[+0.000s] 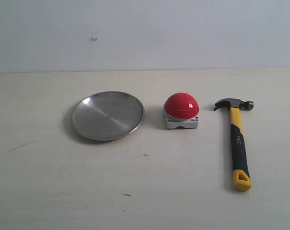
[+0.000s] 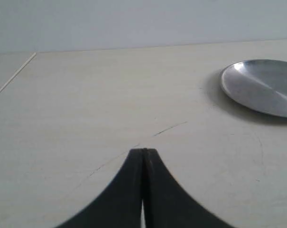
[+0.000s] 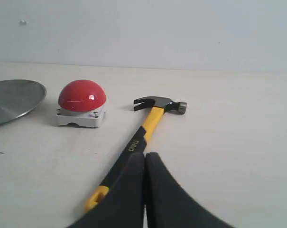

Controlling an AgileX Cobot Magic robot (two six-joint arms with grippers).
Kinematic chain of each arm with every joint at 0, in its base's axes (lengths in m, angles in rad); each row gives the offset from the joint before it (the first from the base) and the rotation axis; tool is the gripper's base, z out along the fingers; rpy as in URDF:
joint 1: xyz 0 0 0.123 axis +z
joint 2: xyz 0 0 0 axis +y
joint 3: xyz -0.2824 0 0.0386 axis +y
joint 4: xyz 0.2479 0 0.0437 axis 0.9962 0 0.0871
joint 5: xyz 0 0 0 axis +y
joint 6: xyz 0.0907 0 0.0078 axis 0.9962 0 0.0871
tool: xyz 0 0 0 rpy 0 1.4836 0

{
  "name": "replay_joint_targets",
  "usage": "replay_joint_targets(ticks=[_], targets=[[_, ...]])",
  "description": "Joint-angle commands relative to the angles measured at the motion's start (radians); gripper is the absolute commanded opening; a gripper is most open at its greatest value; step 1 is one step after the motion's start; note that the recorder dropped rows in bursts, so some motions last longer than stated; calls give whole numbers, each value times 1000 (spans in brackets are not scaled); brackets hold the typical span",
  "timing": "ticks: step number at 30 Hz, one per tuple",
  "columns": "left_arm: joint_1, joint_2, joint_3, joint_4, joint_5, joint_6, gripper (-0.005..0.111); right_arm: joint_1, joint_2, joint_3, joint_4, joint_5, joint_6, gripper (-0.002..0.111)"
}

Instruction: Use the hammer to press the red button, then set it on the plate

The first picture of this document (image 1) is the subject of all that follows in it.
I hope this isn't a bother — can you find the round stainless steel plate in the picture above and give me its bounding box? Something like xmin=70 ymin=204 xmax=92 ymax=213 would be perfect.
xmin=70 ymin=91 xmax=145 ymax=142

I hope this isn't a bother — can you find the red dome push button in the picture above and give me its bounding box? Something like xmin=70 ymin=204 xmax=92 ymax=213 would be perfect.
xmin=163 ymin=92 xmax=199 ymax=129

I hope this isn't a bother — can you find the yellow black claw hammer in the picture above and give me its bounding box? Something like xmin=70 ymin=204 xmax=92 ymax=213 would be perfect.
xmin=214 ymin=98 xmax=254 ymax=192

